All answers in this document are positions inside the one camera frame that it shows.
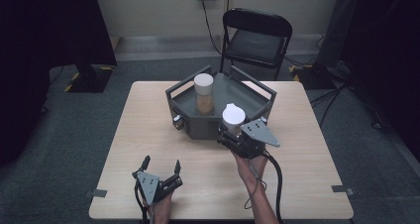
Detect black floor cables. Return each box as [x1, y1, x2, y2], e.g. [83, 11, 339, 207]
[309, 59, 385, 131]

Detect black curtain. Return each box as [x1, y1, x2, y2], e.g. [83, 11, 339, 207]
[0, 0, 118, 168]
[339, 0, 420, 161]

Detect black stand base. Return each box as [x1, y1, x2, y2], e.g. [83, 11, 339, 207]
[63, 63, 115, 94]
[288, 62, 335, 91]

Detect dark grey corner rack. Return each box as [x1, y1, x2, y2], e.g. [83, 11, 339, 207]
[164, 63, 278, 141]

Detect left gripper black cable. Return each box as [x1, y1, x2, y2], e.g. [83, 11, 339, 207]
[134, 183, 151, 224]

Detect black folding chair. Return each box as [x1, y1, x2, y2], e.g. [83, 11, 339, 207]
[219, 7, 294, 82]

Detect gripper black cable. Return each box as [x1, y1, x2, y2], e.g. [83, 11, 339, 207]
[134, 183, 151, 224]
[262, 152, 285, 224]

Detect grey cloth cover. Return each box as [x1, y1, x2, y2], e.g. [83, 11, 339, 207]
[314, 0, 358, 70]

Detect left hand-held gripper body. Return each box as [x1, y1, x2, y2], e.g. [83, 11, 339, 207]
[133, 170, 184, 207]

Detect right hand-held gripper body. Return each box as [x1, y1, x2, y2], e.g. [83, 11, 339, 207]
[216, 117, 282, 161]

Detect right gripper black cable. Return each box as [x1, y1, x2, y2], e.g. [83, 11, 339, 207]
[262, 152, 285, 224]

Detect clear jar with spout lid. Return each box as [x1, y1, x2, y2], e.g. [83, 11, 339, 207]
[221, 102, 247, 139]

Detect grey table bracket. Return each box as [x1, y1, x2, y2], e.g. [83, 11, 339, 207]
[83, 188, 109, 199]
[331, 184, 357, 196]

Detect thin black cable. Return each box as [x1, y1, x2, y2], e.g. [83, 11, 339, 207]
[243, 164, 267, 211]

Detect person's right hand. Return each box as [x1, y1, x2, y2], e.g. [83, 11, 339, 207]
[232, 150, 269, 186]

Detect person's left hand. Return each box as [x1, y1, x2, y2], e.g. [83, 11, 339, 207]
[144, 189, 175, 224]

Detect black wall socket cable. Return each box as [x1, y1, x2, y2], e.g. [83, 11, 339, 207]
[200, 0, 223, 56]

